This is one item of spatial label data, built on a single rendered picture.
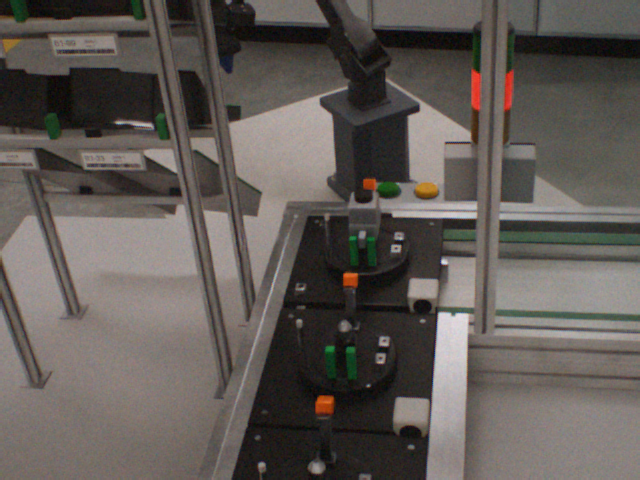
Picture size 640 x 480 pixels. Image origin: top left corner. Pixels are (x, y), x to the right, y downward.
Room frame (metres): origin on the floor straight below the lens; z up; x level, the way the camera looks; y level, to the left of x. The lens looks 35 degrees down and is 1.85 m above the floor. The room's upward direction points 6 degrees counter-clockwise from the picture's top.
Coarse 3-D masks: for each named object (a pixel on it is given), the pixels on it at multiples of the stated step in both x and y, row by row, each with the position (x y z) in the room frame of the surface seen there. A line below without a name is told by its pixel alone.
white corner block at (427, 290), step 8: (416, 280) 1.09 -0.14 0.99; (424, 280) 1.08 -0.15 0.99; (432, 280) 1.08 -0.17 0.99; (408, 288) 1.07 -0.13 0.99; (416, 288) 1.07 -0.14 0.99; (424, 288) 1.06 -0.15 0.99; (432, 288) 1.06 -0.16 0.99; (408, 296) 1.05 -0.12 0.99; (416, 296) 1.05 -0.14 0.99; (424, 296) 1.05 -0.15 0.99; (432, 296) 1.04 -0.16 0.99; (408, 304) 1.05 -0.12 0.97; (416, 304) 1.05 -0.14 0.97; (424, 304) 1.04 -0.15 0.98; (432, 304) 1.04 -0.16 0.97; (416, 312) 1.05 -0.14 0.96; (424, 312) 1.04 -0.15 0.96; (432, 312) 1.04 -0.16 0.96
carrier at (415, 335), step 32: (288, 320) 1.04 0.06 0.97; (320, 320) 1.04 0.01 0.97; (384, 320) 1.02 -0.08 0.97; (416, 320) 1.02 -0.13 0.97; (288, 352) 0.97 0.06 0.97; (320, 352) 0.94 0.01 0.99; (352, 352) 0.88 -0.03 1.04; (384, 352) 0.93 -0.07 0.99; (416, 352) 0.95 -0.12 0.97; (288, 384) 0.91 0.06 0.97; (320, 384) 0.88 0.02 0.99; (352, 384) 0.87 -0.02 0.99; (384, 384) 0.88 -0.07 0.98; (416, 384) 0.88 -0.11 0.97; (256, 416) 0.85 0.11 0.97; (288, 416) 0.85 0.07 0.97; (352, 416) 0.84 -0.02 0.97; (384, 416) 0.83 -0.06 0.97; (416, 416) 0.81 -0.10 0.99
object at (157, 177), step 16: (208, 160) 1.18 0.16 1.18; (128, 176) 1.20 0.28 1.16; (144, 176) 1.17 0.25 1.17; (160, 176) 1.15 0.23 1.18; (176, 176) 1.14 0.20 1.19; (208, 176) 1.18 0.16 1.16; (160, 192) 1.27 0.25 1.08; (208, 192) 1.19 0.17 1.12; (240, 192) 1.26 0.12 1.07; (256, 192) 1.32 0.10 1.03; (208, 208) 1.32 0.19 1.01; (224, 208) 1.29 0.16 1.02; (256, 208) 1.31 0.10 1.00
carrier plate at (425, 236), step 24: (312, 216) 1.32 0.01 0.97; (312, 240) 1.25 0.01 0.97; (408, 240) 1.22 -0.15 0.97; (432, 240) 1.21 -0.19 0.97; (312, 264) 1.18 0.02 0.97; (408, 264) 1.15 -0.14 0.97; (432, 264) 1.15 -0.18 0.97; (288, 288) 1.12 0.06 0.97; (312, 288) 1.12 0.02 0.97; (336, 288) 1.11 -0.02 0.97; (360, 288) 1.10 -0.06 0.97; (384, 288) 1.10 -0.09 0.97; (408, 312) 1.05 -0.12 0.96
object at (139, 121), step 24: (72, 72) 1.13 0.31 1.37; (96, 72) 1.12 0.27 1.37; (120, 72) 1.10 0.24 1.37; (72, 96) 1.12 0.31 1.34; (96, 96) 1.10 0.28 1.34; (120, 96) 1.09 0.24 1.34; (144, 96) 1.08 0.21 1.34; (192, 96) 1.16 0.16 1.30; (72, 120) 1.10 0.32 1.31; (96, 120) 1.09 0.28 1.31; (120, 120) 1.08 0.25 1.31; (144, 120) 1.07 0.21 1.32; (192, 120) 1.15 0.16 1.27
